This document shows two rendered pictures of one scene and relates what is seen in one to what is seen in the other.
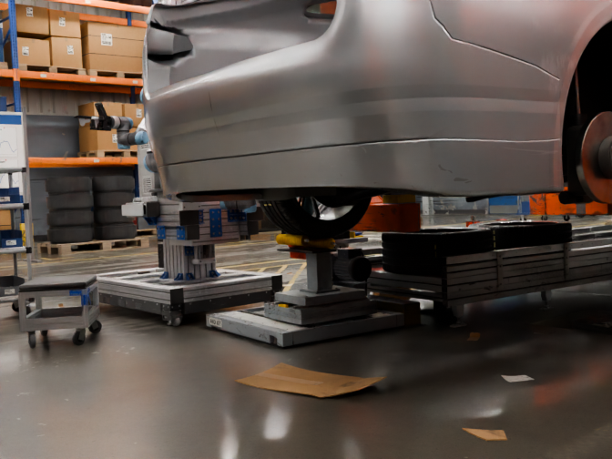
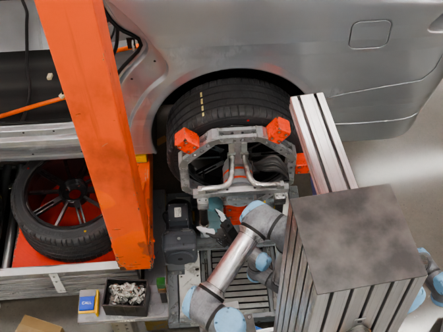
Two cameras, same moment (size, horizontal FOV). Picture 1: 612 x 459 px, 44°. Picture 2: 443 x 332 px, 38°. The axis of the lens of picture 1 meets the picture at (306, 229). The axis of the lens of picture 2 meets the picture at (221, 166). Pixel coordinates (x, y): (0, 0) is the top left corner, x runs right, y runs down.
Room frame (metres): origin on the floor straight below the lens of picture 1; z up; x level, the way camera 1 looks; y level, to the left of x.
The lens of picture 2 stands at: (5.78, 0.91, 3.28)
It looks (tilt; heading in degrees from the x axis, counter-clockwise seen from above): 54 degrees down; 212
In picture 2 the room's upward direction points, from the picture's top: 2 degrees counter-clockwise
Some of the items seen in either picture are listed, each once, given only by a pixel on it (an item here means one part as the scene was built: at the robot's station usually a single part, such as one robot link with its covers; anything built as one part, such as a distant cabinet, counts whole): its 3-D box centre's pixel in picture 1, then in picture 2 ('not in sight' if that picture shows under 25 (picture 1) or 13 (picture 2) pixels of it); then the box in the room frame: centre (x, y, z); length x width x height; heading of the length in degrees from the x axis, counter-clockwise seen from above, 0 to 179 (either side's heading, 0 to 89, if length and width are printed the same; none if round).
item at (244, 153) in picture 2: not in sight; (262, 165); (4.29, 0.18, 1.03); 0.19 x 0.18 x 0.11; 34
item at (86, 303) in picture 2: not in sight; (87, 304); (5.05, -0.33, 0.47); 0.07 x 0.07 x 0.02; 34
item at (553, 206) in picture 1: (582, 190); not in sight; (5.55, -2.03, 0.69); 0.52 x 0.17 x 0.35; 34
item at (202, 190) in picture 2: not in sight; (217, 168); (4.40, 0.02, 1.03); 0.19 x 0.18 x 0.11; 34
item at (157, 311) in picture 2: (334, 240); (123, 304); (4.95, -0.19, 0.44); 0.43 x 0.17 x 0.03; 124
